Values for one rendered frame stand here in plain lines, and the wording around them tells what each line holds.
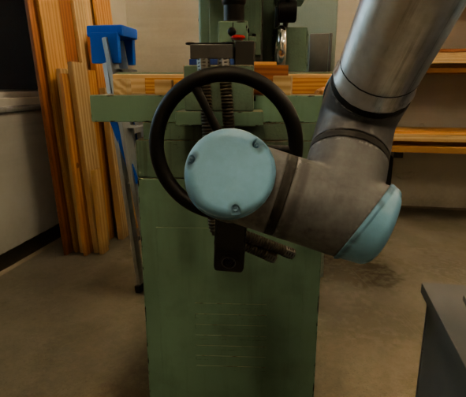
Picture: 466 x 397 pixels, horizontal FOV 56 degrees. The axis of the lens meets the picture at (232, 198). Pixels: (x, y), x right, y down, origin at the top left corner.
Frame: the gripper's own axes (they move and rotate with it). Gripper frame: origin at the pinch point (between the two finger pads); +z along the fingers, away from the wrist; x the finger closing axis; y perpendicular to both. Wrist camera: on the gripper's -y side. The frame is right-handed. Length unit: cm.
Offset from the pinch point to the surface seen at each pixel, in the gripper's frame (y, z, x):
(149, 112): 23.7, 17.0, 20.4
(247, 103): 22.7, 6.9, -1.8
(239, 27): 46, 21, 1
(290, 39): 52, 40, -13
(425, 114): 91, 240, -133
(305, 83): 35.0, 28.9, -16.2
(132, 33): 82, 97, 48
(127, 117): 22.5, 17.5, 25.5
